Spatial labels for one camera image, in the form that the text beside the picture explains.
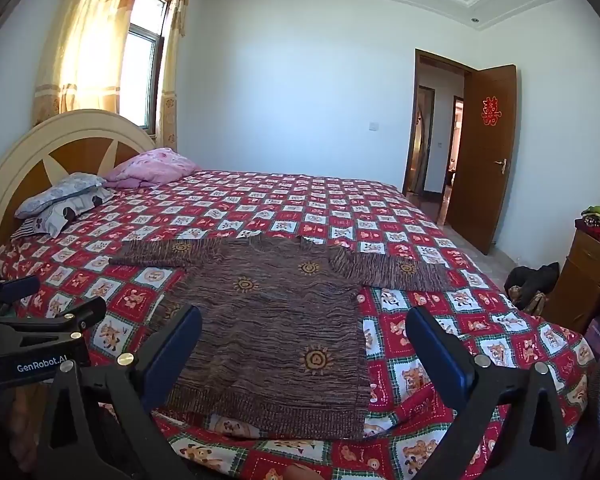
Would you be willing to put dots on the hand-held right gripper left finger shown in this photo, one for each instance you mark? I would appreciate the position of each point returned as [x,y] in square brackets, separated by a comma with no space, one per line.
[172,352]

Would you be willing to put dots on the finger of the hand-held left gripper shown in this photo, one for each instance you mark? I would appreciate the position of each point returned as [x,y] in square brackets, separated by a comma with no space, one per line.
[80,310]
[12,287]

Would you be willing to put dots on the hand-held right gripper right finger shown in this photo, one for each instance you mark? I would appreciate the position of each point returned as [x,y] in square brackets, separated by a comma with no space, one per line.
[437,352]

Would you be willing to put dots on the brown knitted sweater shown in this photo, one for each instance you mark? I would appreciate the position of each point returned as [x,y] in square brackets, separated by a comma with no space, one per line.
[270,320]

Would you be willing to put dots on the striped pillow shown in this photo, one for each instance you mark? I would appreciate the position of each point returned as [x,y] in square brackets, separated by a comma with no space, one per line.
[27,229]

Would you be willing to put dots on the grey patterned pillow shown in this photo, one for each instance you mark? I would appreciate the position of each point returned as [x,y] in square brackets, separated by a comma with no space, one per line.
[62,200]

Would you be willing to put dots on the black bag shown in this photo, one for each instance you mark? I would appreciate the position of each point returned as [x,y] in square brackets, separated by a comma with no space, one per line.
[532,282]

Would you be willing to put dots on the cream and wood headboard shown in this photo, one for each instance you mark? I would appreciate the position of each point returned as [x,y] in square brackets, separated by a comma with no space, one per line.
[75,152]

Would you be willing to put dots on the pink pillow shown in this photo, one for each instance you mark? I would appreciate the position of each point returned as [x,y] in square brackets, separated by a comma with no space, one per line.
[152,167]

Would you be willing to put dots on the wooden cabinet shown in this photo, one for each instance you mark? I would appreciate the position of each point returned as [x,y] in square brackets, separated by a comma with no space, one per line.
[585,280]

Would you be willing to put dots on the brown wooden door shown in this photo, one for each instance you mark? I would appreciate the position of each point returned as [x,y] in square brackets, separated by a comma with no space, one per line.
[485,185]

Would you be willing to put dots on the red checkered printed bed sheet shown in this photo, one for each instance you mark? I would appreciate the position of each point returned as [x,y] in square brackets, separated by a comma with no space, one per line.
[290,210]

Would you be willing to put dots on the window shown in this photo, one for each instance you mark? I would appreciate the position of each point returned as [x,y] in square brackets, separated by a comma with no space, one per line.
[142,70]

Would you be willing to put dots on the red paper door decoration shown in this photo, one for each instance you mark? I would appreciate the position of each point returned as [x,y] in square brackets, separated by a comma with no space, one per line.
[490,110]

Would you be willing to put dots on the wide yellow curtain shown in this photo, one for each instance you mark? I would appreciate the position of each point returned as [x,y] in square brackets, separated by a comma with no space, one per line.
[90,45]

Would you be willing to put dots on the narrow yellow curtain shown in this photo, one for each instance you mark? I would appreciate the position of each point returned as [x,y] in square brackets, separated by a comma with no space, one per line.
[171,70]

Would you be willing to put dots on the brown door frame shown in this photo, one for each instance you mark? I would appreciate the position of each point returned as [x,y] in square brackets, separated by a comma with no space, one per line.
[416,110]

